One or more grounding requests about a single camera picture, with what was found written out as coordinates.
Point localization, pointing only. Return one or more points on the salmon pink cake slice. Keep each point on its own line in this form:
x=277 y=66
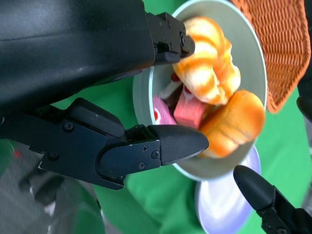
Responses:
x=190 y=112

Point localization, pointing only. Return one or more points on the magenta cake slice with cherry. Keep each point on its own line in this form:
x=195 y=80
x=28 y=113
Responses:
x=163 y=114

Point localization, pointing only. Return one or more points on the pale green bowl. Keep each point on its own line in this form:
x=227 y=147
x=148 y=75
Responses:
x=243 y=44

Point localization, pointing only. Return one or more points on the orange wicker basket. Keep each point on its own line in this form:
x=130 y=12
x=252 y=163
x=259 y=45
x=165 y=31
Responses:
x=280 y=48

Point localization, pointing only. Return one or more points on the orange striped croissant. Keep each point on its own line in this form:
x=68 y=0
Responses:
x=231 y=122
x=207 y=61

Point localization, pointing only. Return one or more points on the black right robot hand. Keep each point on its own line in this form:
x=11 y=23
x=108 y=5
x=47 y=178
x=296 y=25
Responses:
x=258 y=187

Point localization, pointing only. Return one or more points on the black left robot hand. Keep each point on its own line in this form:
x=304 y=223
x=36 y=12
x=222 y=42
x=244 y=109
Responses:
x=61 y=48

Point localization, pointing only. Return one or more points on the lavender plate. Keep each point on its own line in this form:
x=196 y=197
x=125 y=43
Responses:
x=219 y=202

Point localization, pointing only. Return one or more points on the green tablecloth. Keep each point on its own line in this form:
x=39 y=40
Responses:
x=280 y=151

